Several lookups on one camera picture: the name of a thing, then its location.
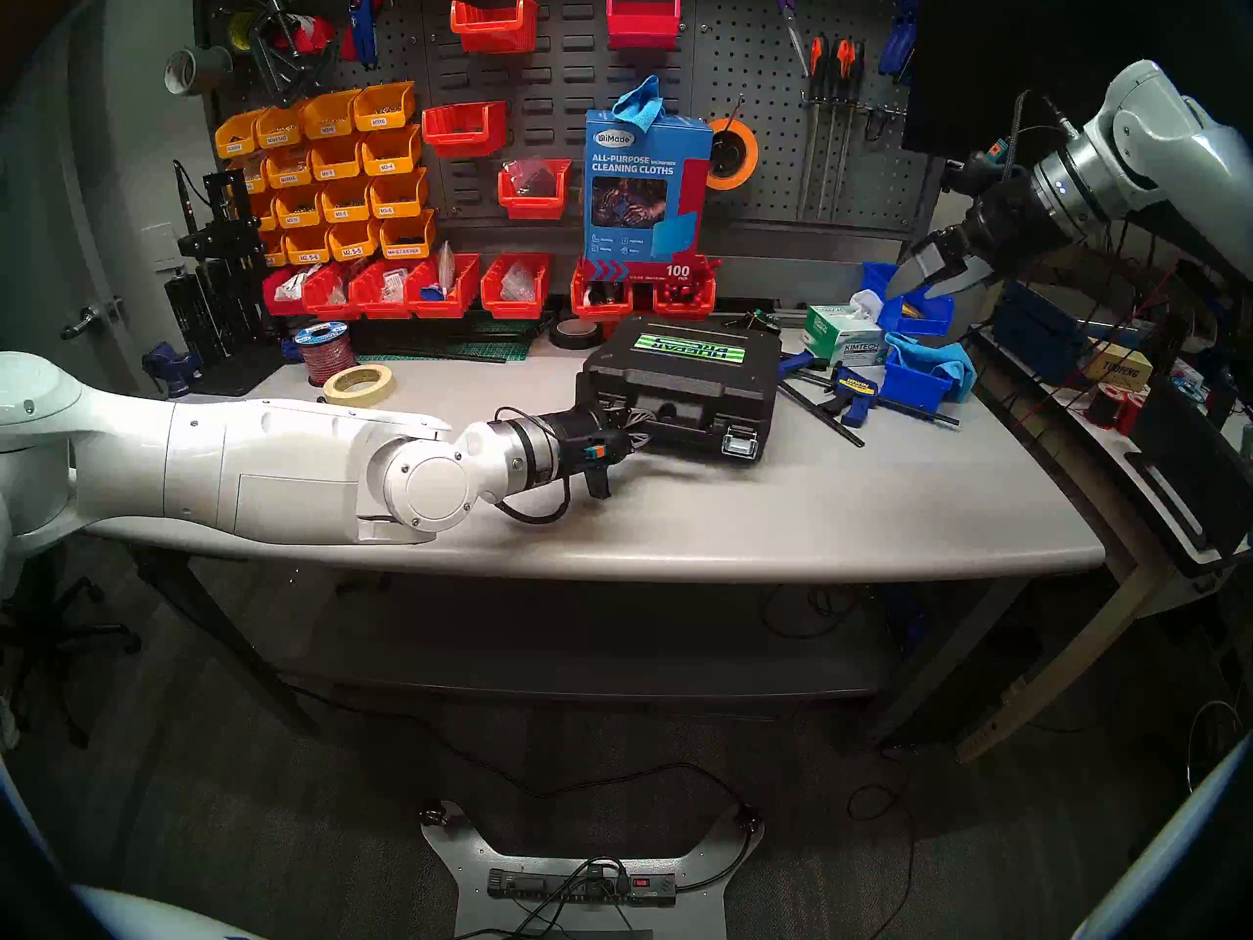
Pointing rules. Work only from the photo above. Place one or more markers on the yellow parts bin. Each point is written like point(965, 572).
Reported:
point(346, 207)
point(238, 137)
point(289, 169)
point(299, 211)
point(398, 199)
point(352, 246)
point(276, 253)
point(281, 130)
point(264, 213)
point(384, 111)
point(392, 155)
point(331, 118)
point(306, 251)
point(406, 241)
point(253, 176)
point(336, 162)

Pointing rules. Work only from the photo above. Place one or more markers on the small blue bench vise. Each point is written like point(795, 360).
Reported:
point(171, 370)

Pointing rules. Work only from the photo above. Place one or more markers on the dark blue case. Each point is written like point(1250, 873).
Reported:
point(1028, 331)

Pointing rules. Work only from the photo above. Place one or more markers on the teal cloth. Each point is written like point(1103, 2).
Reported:
point(940, 360)

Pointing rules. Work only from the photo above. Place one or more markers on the blue spring clamp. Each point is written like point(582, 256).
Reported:
point(901, 37)

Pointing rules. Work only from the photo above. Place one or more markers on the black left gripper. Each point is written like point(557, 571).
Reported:
point(587, 439)

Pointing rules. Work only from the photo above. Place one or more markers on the green tissue box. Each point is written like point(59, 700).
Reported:
point(842, 341)

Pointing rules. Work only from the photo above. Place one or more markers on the brown cardboard box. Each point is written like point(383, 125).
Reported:
point(1111, 365)

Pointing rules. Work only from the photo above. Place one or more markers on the clear plastic parts bag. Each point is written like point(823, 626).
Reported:
point(294, 284)
point(517, 284)
point(529, 176)
point(394, 287)
point(445, 267)

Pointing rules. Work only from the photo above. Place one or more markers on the black tape roll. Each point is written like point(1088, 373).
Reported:
point(560, 341)

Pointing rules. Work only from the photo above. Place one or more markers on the yellow tape roll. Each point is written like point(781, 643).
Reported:
point(237, 32)

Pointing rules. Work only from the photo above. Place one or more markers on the black power strip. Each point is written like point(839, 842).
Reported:
point(519, 886)

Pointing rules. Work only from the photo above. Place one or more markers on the red and black spool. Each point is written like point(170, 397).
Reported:
point(1116, 409)

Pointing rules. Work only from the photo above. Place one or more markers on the blue plastic clamp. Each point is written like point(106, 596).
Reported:
point(798, 362)

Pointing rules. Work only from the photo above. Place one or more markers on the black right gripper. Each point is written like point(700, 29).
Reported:
point(1013, 228)

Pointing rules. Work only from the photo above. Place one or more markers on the blue plastic bin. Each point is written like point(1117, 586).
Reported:
point(930, 319)
point(910, 385)

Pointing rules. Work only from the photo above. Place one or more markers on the black flat tray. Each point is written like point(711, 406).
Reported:
point(1184, 478)

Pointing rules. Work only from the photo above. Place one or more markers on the black monitor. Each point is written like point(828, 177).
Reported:
point(998, 47)

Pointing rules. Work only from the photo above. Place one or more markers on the blue microfibre cloth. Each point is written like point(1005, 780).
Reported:
point(641, 101)

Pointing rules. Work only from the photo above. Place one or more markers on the green cutting mat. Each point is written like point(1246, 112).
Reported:
point(470, 346)

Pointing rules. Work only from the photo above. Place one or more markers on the grey duct tape roll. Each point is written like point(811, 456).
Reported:
point(210, 67)

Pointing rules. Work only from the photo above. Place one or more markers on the black office chair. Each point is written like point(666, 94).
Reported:
point(69, 644)

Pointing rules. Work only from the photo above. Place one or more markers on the dark grey triangular frame tool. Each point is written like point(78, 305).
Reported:
point(279, 67)

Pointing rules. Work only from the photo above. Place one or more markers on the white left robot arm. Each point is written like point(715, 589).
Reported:
point(245, 468)

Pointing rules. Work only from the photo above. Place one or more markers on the dark metal workbench frame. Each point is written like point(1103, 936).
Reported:
point(217, 634)

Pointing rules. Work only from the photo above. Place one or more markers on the orange black screwdriver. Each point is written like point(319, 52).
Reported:
point(815, 62)
point(841, 64)
point(857, 67)

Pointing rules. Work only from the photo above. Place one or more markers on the cream masking tape roll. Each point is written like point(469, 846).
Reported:
point(338, 390)

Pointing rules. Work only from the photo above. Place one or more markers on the blue cleaning cloths box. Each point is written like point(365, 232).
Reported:
point(651, 213)

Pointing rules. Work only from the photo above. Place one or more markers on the blue bar clamp yellow label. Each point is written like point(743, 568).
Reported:
point(857, 390)

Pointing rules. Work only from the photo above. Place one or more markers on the orange tape roll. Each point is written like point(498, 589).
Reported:
point(749, 155)

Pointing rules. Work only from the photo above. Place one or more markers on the black plastic tool box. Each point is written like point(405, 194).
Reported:
point(685, 380)

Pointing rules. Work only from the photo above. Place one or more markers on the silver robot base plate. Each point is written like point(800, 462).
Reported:
point(460, 860)

